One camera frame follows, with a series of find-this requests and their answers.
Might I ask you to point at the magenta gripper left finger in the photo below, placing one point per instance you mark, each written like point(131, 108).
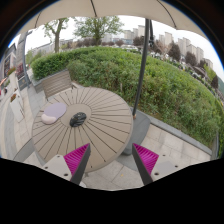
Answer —
point(70, 167)

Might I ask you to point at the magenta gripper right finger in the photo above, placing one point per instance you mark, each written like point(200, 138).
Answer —
point(150, 166)

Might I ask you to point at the black computer mouse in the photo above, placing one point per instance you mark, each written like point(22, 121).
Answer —
point(77, 119)

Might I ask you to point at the grey parasol base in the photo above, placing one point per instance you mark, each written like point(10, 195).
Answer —
point(140, 128)

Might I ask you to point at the round slatted beige table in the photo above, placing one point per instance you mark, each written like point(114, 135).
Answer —
point(107, 128)

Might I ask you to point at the green hedge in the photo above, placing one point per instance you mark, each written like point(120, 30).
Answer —
point(161, 90)

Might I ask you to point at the slatted beige chair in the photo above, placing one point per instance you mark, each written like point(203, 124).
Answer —
point(56, 83)

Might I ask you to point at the dark parasol pole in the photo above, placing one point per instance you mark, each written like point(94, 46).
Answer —
point(142, 68)

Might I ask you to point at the beige parasol canopy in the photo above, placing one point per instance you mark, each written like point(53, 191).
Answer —
point(157, 10)

